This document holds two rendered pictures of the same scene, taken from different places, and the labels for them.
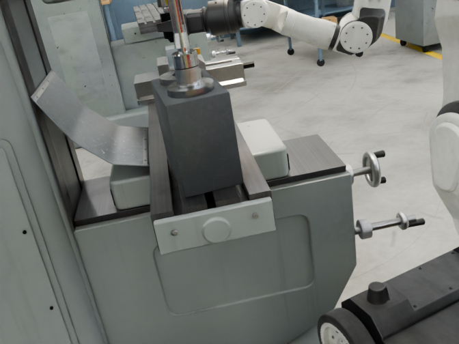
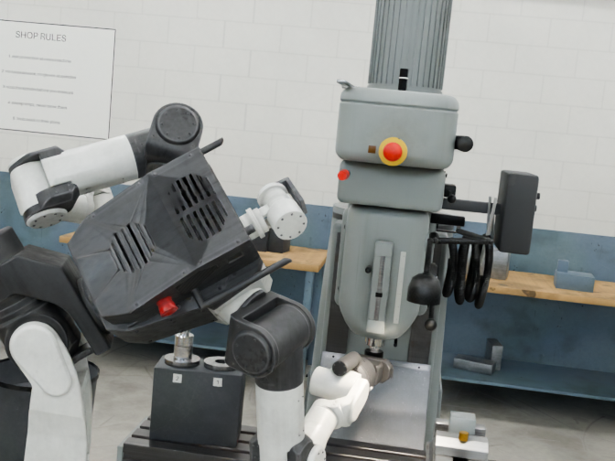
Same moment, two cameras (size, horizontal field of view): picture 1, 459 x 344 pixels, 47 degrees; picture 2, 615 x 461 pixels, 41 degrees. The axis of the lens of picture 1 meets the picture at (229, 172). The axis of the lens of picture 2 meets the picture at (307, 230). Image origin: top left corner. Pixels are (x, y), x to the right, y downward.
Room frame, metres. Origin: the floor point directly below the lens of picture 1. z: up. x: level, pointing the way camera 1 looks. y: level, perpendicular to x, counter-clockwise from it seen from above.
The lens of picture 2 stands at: (1.65, -1.90, 1.80)
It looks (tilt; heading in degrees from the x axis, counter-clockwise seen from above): 7 degrees down; 101
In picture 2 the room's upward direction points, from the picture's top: 5 degrees clockwise
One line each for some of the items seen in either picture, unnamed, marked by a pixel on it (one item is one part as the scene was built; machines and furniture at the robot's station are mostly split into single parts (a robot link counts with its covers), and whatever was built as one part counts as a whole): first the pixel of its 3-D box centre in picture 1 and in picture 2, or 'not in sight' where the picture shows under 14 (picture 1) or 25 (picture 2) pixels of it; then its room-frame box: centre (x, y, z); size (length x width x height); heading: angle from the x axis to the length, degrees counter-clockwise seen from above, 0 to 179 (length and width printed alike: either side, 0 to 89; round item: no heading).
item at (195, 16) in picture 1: (203, 20); (361, 373); (1.43, 0.00, 1.23); 0.13 x 0.12 x 0.10; 170
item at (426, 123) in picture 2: not in sight; (398, 128); (1.44, 0.10, 1.81); 0.47 x 0.26 x 0.16; 95
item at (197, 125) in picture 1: (195, 126); (199, 397); (1.02, 0.05, 1.09); 0.22 x 0.12 x 0.20; 11
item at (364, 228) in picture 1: (389, 223); not in sight; (1.35, -0.45, 0.57); 0.22 x 0.06 x 0.06; 95
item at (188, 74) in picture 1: (187, 70); (183, 348); (0.97, 0.05, 1.21); 0.05 x 0.05 x 0.05
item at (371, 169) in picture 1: (360, 171); not in sight; (1.48, -0.41, 0.69); 0.16 x 0.12 x 0.12; 95
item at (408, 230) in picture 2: not in sight; (383, 268); (1.45, 0.09, 1.47); 0.21 x 0.19 x 0.32; 5
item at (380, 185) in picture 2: not in sight; (393, 181); (1.44, 0.13, 1.68); 0.34 x 0.24 x 0.10; 95
